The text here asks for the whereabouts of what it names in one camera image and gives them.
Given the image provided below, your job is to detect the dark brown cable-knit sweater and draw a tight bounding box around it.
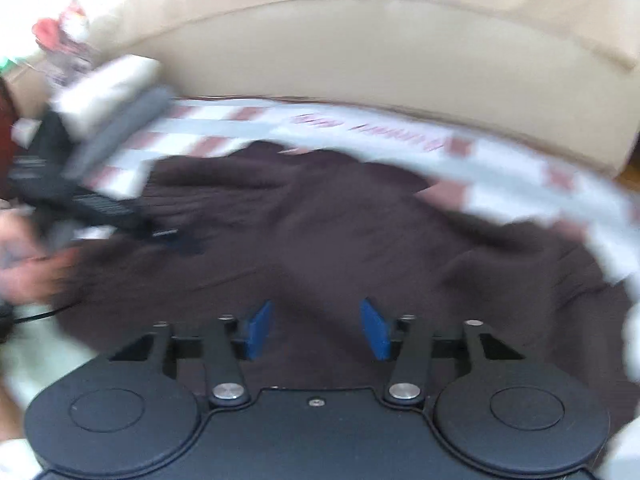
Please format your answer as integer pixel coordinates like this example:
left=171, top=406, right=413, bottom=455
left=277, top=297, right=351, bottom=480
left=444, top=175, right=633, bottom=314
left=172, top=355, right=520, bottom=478
left=54, top=142, right=639, bottom=428

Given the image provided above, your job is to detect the pile of white clothes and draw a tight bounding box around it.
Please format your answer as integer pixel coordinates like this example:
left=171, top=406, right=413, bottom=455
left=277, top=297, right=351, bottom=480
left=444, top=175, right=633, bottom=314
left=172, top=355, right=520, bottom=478
left=1, top=300, right=103, bottom=408

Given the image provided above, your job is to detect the person's left hand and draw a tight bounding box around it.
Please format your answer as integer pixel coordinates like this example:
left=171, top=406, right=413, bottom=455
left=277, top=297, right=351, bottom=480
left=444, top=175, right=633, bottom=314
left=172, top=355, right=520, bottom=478
left=1, top=210, right=78, bottom=306

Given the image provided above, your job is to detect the red wooden drawer cabinet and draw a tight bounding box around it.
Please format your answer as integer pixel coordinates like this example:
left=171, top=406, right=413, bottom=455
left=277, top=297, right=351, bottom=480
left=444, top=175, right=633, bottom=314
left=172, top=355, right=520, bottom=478
left=0, top=78, right=18, bottom=200

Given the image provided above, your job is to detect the folded grey sweater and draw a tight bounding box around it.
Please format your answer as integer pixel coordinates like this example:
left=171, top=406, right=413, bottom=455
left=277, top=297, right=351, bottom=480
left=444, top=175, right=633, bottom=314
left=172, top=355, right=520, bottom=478
left=62, top=84, right=175, bottom=181

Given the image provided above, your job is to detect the folded white sweater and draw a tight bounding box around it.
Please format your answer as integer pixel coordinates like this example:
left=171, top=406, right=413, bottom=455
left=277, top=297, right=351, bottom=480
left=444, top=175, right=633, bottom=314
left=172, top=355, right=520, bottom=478
left=51, top=54, right=162, bottom=141

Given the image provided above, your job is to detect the grey plush bunny toy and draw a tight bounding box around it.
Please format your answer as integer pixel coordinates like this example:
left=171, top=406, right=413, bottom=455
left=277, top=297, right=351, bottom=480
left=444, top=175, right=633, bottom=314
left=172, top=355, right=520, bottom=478
left=32, top=0, right=96, bottom=92

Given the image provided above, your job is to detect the checkered pink grey rug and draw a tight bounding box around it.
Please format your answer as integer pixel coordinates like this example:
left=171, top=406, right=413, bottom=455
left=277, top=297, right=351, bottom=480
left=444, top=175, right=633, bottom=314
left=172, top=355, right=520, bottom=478
left=8, top=94, right=640, bottom=480

